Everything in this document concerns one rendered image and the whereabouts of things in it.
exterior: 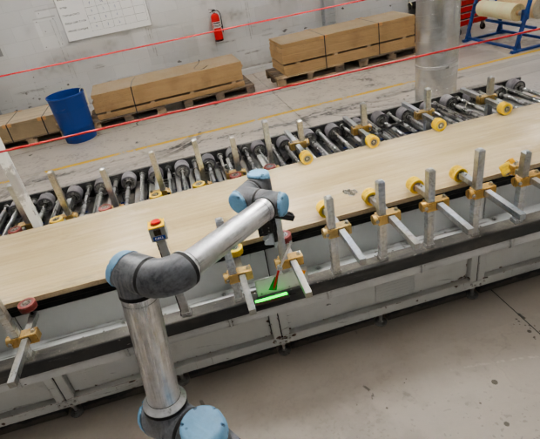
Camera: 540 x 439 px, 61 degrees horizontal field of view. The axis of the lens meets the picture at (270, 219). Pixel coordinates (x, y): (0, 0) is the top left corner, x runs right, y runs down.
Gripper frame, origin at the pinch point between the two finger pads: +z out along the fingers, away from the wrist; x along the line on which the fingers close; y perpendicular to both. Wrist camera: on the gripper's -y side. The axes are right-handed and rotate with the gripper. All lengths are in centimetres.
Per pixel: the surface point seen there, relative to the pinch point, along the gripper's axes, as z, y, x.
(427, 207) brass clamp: 5, -75, -5
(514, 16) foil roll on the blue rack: 48, -503, -504
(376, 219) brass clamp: 5, -50, -6
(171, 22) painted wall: -17, 12, -716
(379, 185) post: -12, -52, -6
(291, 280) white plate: 26.6, -4.6, -5.4
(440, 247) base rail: 31, -83, -4
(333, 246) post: 13.9, -27.4, -6.1
